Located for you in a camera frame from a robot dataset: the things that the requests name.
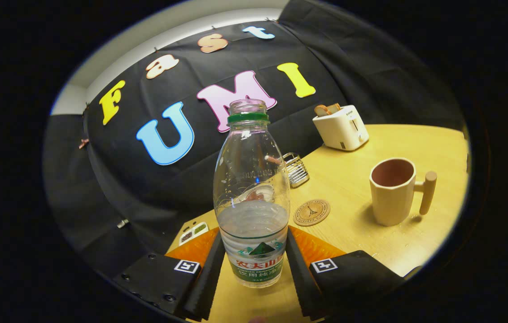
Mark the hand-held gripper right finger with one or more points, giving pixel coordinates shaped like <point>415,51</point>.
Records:
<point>301,278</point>

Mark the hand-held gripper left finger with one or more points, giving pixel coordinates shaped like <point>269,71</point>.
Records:
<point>204,282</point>

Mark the round cork coaster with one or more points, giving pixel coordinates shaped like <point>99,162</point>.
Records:
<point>311,212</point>

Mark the clear plastic juice bottle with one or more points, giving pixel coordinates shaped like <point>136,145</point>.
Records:
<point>251,224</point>

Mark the white divided seasoning dish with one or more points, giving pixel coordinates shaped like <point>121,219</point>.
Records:
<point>193,233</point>

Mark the silver clip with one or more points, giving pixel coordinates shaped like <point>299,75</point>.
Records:
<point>123,223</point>

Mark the wooden table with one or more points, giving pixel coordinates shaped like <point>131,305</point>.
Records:
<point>348,179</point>

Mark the rolled wafer stick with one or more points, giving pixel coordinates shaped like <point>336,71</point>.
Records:
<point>274,159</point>

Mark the black backdrop cloth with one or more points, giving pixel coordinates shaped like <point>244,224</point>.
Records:
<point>124,188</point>

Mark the white toaster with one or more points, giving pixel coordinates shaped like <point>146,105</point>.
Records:
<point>341,130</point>

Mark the toasted bread slice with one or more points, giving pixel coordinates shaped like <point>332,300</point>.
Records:
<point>335,107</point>
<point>322,110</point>

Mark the orange clip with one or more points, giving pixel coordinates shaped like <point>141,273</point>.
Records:
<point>84,143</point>

